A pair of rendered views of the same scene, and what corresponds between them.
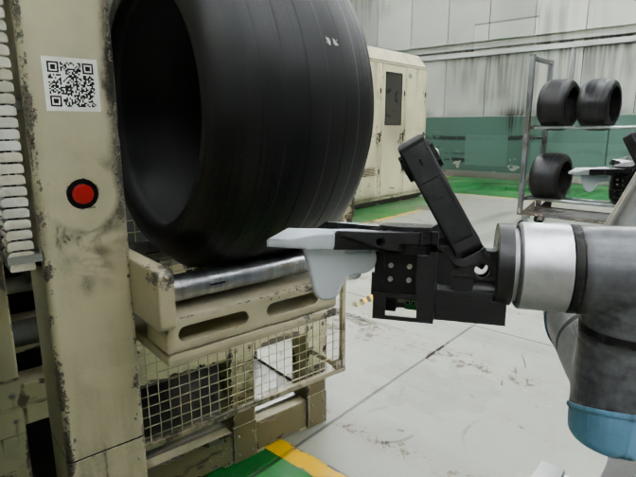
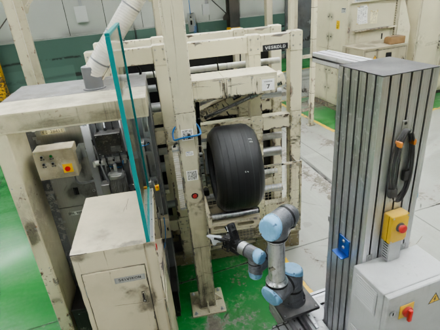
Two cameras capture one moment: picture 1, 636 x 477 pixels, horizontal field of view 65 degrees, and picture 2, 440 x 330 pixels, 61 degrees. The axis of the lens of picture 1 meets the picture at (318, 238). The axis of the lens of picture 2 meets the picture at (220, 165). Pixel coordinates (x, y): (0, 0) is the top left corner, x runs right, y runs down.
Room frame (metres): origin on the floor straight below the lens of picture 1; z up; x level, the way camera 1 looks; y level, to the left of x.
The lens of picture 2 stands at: (-1.02, -0.97, 2.34)
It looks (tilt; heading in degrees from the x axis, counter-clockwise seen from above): 26 degrees down; 32
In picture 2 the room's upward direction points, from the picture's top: 5 degrees counter-clockwise
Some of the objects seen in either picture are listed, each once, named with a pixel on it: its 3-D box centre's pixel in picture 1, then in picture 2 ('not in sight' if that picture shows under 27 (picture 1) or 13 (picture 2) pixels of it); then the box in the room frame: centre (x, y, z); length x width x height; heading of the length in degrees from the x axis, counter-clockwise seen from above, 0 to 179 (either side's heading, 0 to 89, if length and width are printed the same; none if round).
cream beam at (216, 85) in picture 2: not in sight; (231, 83); (1.30, 0.31, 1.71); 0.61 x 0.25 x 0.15; 130
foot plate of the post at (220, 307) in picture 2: not in sight; (207, 300); (0.82, 0.40, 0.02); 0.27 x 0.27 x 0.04; 40
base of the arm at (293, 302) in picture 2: not in sight; (292, 291); (0.49, -0.44, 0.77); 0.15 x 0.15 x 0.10
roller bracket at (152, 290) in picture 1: (123, 273); (206, 207); (0.88, 0.35, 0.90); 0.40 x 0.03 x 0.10; 40
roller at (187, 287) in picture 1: (250, 272); (234, 213); (0.89, 0.12, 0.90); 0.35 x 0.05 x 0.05; 130
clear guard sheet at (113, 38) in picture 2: not in sight; (132, 129); (0.23, 0.29, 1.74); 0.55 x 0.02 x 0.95; 40
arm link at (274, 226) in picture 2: not in sight; (276, 258); (0.36, -0.41, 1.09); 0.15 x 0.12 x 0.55; 165
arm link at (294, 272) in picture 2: not in sight; (291, 276); (0.48, -0.44, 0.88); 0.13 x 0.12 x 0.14; 165
